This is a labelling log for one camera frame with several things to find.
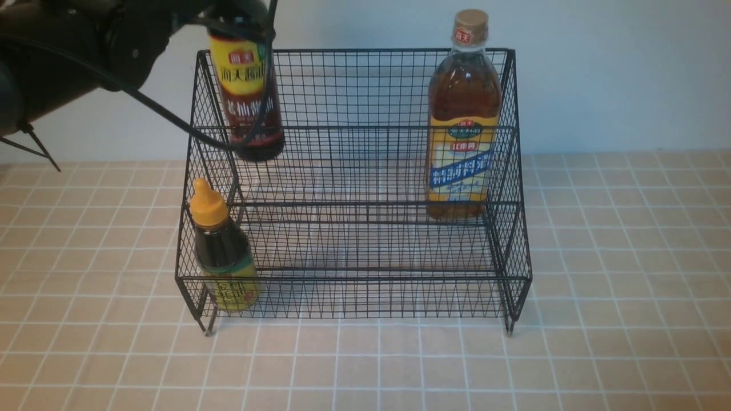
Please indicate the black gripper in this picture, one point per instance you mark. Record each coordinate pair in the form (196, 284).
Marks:
(249, 20)

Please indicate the amber cooking wine bottle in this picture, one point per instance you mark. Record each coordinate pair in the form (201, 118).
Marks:
(464, 105)

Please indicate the small yellow-capped sesame oil bottle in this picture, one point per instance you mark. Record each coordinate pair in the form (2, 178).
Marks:
(223, 251)

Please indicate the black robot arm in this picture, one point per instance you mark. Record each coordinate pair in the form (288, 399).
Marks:
(54, 52)

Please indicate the black wire mesh shelf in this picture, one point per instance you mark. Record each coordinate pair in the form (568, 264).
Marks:
(338, 223)

